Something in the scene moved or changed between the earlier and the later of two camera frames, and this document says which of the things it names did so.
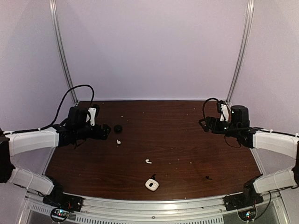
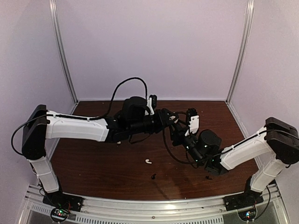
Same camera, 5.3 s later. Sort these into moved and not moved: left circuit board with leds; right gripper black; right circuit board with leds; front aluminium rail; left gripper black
Moved: right gripper black; left gripper black
Not moved: left circuit board with leds; front aluminium rail; right circuit board with leds
